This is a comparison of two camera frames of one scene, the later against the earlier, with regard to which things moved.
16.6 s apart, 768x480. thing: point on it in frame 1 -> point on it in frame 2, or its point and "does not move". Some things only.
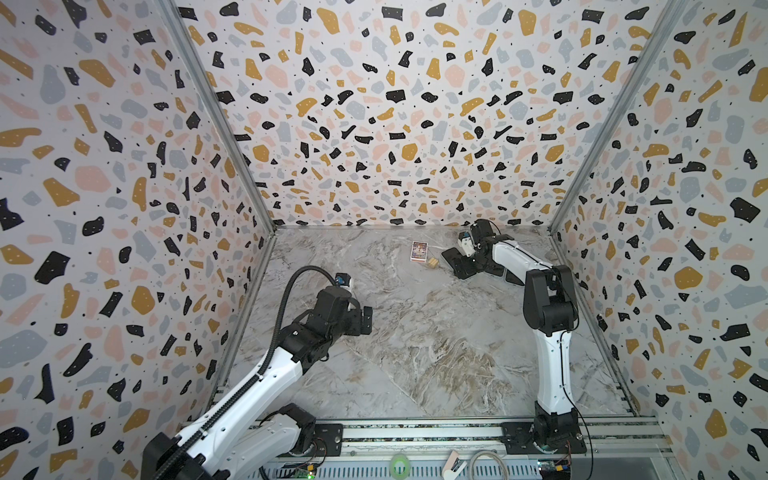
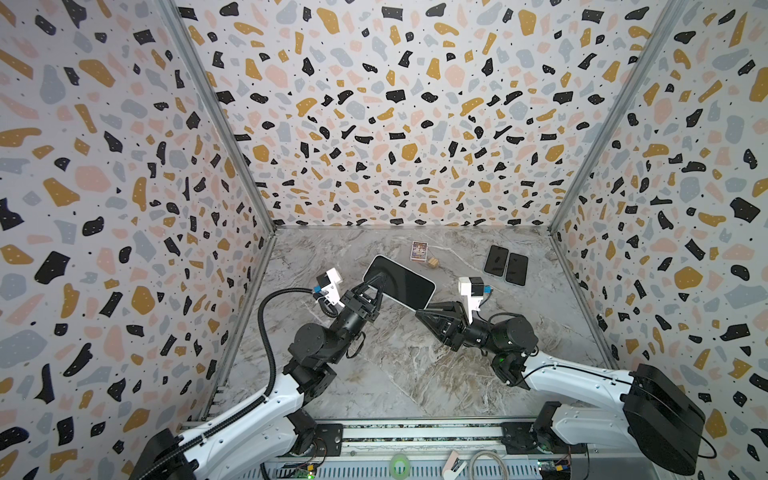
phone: (463, 266) -> (401, 283)
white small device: (453, 466) does not move
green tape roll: (393, 463) does not move
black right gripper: (463, 260) -> (456, 327)
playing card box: (419, 252) does not move
